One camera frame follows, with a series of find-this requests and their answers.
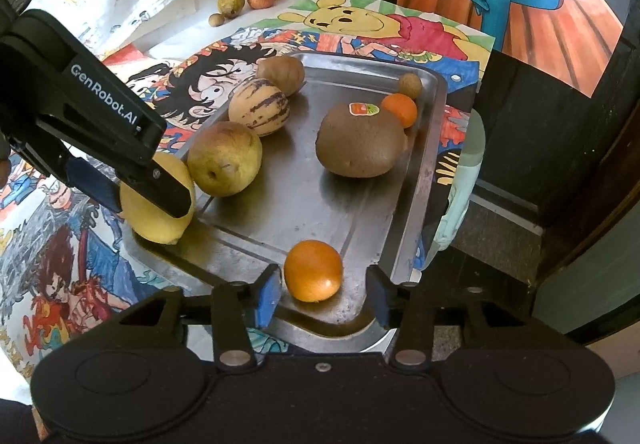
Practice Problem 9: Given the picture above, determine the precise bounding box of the yellow lemon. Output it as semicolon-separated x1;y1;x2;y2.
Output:
119;152;195;245

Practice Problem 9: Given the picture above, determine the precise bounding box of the green yellow pear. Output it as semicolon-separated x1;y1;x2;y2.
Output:
186;121;262;197

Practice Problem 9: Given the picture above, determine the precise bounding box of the large orange mandarin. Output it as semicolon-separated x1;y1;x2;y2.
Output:
283;240;343;303

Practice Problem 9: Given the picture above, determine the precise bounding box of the brown kiwi with sticker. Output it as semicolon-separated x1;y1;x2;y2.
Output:
316;103;406;178

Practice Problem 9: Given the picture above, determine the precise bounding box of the person's left hand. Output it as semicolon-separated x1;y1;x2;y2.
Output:
0;134;12;187

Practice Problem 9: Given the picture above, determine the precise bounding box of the orange blue cartoon drawing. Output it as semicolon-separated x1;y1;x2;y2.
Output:
0;43;292;375

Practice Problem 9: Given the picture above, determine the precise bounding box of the metal tray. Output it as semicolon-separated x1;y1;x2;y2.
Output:
122;52;447;353

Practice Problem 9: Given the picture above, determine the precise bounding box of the anime character drawing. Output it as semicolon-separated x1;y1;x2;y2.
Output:
127;27;485;270

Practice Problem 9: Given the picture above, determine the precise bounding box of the striped pepino melon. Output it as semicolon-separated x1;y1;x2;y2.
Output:
228;78;291;138

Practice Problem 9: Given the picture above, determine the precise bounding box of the small green lime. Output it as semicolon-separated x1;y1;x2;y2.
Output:
208;13;226;27

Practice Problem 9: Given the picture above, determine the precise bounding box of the green lemon at back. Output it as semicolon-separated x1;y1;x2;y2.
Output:
217;0;245;19

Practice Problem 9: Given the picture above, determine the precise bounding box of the small orange kumquat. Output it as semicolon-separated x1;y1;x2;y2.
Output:
381;93;418;129

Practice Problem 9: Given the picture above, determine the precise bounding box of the small brown nut fruit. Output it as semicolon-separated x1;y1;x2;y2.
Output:
398;72;423;100

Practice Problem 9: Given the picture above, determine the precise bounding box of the Winnie the Pooh drawing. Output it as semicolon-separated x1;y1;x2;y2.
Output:
278;0;495;72

